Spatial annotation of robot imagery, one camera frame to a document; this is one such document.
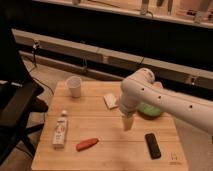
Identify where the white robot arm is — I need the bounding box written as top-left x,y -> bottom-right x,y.
118,68 -> 213,135

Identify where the white ceramic cup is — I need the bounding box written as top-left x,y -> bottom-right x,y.
66,76 -> 82,98

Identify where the green bowl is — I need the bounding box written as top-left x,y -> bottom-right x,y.
138,103 -> 162,117

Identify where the white sponge block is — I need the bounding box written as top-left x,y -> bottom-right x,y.
103,93 -> 118,109

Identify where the black remote control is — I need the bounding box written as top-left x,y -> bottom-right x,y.
145,133 -> 161,159

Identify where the white tube with cap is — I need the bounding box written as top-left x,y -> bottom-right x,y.
52,110 -> 68,148

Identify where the black office chair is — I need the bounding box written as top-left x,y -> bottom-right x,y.
0,33 -> 48,166

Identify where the black cable on floor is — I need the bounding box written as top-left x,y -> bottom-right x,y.
20,46 -> 55,96

